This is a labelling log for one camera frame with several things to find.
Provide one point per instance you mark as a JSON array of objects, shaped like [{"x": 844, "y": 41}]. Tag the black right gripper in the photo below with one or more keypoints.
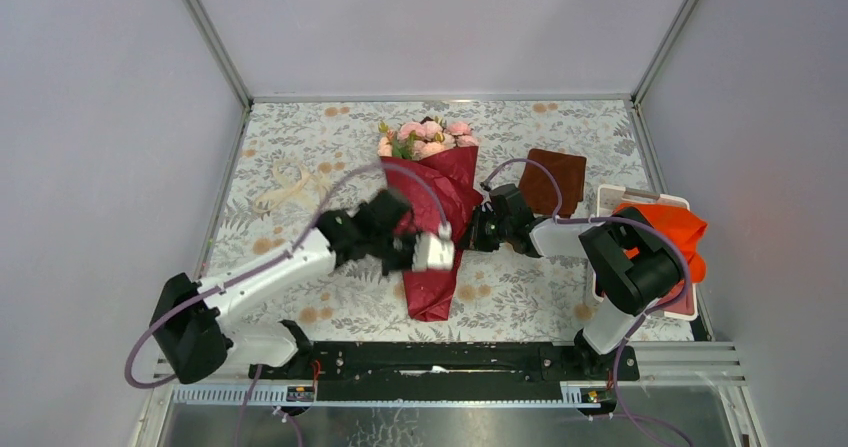
[{"x": 473, "y": 238}]

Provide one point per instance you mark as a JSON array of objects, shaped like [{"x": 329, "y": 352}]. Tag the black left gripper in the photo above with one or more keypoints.
[{"x": 407, "y": 263}]

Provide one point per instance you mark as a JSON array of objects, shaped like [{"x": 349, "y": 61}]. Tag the dark maroon wrapping paper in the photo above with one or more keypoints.
[{"x": 443, "y": 183}]

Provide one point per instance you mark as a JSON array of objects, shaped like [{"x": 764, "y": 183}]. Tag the peach rose stem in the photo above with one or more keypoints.
[{"x": 406, "y": 142}]

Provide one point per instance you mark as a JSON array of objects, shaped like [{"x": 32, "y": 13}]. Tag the cream printed ribbon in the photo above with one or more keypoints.
[{"x": 294, "y": 182}]

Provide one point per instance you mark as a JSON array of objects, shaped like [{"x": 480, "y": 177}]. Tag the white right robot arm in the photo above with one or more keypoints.
[{"x": 634, "y": 264}]

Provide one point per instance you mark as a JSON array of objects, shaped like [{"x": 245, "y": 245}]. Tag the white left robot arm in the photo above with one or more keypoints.
[{"x": 198, "y": 324}]

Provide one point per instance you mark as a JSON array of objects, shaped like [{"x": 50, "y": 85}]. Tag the floral patterned table mat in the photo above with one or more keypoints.
[{"x": 500, "y": 296}]

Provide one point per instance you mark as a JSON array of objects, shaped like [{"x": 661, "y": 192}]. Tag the white plastic basket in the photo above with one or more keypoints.
[{"x": 609, "y": 197}]

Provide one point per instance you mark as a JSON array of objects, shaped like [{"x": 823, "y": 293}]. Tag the orange cloth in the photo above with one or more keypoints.
[{"x": 681, "y": 226}]

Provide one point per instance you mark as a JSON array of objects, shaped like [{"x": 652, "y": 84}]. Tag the pink cloth in basket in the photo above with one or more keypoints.
[{"x": 685, "y": 308}]

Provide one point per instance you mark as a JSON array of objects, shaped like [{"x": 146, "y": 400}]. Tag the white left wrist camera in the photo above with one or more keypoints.
[{"x": 432, "y": 252}]

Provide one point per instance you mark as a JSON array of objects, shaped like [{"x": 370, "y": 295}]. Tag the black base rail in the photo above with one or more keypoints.
[{"x": 453, "y": 372}]

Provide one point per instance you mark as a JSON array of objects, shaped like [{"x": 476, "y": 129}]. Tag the aluminium frame post left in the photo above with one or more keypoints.
[{"x": 215, "y": 45}]

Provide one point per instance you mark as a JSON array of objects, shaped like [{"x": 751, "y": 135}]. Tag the aluminium frame post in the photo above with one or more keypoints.
[
  {"x": 215, "y": 45},
  {"x": 667, "y": 42}
]

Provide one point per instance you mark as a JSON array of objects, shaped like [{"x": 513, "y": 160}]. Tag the aluminium frame post right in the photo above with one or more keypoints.
[{"x": 667, "y": 42}]

